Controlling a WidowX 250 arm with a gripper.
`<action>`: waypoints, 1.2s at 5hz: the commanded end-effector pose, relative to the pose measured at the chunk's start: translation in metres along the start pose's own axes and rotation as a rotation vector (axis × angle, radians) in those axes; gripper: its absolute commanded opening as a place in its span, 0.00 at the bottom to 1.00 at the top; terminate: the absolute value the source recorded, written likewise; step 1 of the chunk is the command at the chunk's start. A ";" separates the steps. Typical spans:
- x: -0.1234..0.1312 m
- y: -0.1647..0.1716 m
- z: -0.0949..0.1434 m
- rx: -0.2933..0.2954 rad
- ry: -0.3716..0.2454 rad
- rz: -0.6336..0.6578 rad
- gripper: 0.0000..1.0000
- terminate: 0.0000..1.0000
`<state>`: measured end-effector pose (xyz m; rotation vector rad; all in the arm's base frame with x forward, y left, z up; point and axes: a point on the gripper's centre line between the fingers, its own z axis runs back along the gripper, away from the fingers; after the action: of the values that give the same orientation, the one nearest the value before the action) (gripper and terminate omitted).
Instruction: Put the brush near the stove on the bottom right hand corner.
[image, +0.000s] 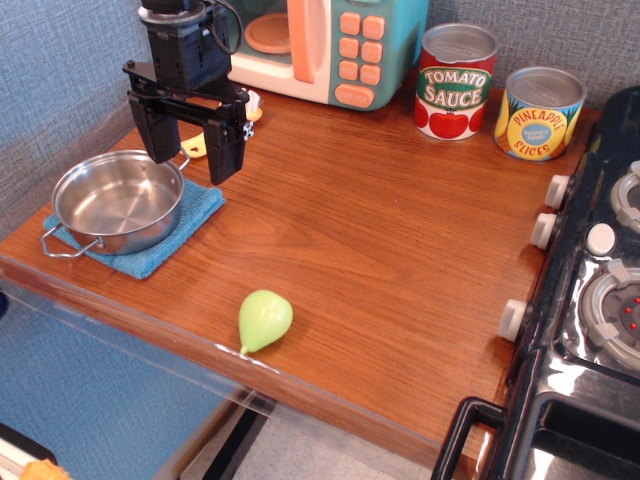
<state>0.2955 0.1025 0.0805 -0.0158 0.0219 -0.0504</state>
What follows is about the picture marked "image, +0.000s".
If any pineapple slices can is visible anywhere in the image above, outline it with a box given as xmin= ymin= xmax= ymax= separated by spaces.
xmin=494 ymin=66 xmax=587 ymax=162

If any orange object at corner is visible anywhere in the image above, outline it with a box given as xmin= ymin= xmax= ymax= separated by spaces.
xmin=19 ymin=459 xmax=71 ymax=480

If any teal toy microwave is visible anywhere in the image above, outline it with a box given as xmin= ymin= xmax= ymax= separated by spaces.
xmin=228 ymin=1 xmax=429 ymax=111

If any grey rear stove burner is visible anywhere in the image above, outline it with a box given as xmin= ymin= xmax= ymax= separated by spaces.
xmin=610 ymin=160 xmax=640 ymax=234

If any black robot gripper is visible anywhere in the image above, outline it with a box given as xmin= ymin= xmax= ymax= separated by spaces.
xmin=123 ymin=1 xmax=250 ymax=185

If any grey front stove burner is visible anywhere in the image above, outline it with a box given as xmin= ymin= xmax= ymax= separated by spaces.
xmin=580 ymin=259 xmax=639 ymax=371

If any white stove knob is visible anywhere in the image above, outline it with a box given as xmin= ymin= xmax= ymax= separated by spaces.
xmin=545 ymin=175 xmax=571 ymax=211
xmin=530 ymin=213 xmax=557 ymax=250
xmin=498 ymin=299 xmax=528 ymax=342

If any clear acrylic table guard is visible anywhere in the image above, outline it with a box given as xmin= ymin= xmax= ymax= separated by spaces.
xmin=0 ymin=259 xmax=281 ymax=480

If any black oven door handle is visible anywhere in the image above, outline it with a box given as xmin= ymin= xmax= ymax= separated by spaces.
xmin=431 ymin=396 xmax=507 ymax=480

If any orange microwave plate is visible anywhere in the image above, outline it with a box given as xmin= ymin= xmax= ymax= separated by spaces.
xmin=245 ymin=13 xmax=291 ymax=55

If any stainless steel pot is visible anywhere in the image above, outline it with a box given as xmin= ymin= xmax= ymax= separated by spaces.
xmin=41 ymin=150 xmax=190 ymax=258

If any tomato sauce can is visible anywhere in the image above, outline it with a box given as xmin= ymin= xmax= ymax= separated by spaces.
xmin=414 ymin=23 xmax=498 ymax=141

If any blue folded cloth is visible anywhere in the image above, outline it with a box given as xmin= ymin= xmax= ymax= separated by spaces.
xmin=42 ymin=179 xmax=227 ymax=281

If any grey stove burner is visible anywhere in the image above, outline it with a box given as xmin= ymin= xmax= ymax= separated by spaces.
xmin=610 ymin=160 xmax=640 ymax=234
xmin=580 ymin=259 xmax=639 ymax=371

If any green toy pear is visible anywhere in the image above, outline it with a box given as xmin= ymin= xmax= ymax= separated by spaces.
xmin=239 ymin=290 xmax=293 ymax=355

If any white round stove button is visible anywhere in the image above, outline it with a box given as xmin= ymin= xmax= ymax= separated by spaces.
xmin=585 ymin=223 xmax=616 ymax=256

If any black toy stove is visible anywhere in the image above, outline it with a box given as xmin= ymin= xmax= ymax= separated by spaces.
xmin=471 ymin=87 xmax=639 ymax=479

